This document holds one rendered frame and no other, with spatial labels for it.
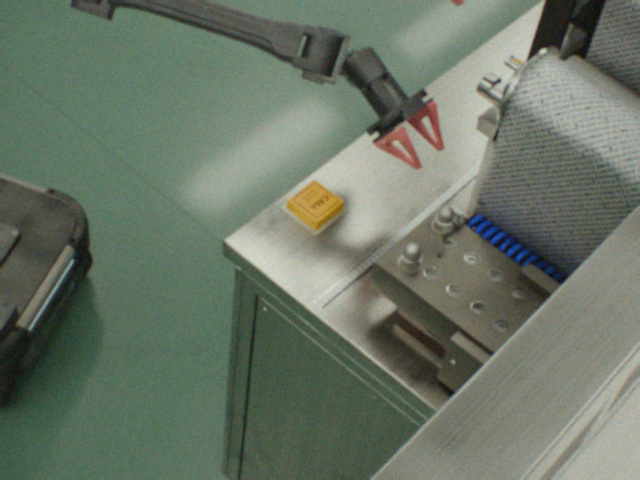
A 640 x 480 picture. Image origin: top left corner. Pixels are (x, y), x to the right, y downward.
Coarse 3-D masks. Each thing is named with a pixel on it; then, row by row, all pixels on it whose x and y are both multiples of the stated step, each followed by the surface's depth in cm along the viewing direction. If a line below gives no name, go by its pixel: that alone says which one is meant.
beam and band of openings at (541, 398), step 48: (624, 240) 94; (576, 288) 91; (624, 288) 91; (528, 336) 87; (576, 336) 88; (624, 336) 88; (480, 384) 84; (528, 384) 84; (576, 384) 85; (624, 384) 103; (432, 432) 81; (480, 432) 81; (528, 432) 82; (576, 432) 88
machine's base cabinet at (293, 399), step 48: (240, 288) 191; (240, 336) 202; (288, 336) 189; (240, 384) 213; (288, 384) 200; (336, 384) 187; (240, 432) 226; (288, 432) 211; (336, 432) 197; (384, 432) 185
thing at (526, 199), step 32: (512, 160) 166; (480, 192) 175; (512, 192) 170; (544, 192) 165; (576, 192) 161; (512, 224) 174; (544, 224) 169; (576, 224) 164; (608, 224) 160; (544, 256) 173; (576, 256) 168
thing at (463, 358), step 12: (456, 336) 164; (456, 348) 164; (468, 348) 163; (480, 348) 163; (444, 360) 168; (456, 360) 166; (468, 360) 164; (480, 360) 162; (444, 372) 170; (456, 372) 167; (468, 372) 165; (456, 384) 169
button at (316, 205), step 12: (300, 192) 191; (312, 192) 191; (324, 192) 191; (288, 204) 190; (300, 204) 189; (312, 204) 189; (324, 204) 190; (336, 204) 190; (300, 216) 190; (312, 216) 188; (324, 216) 188
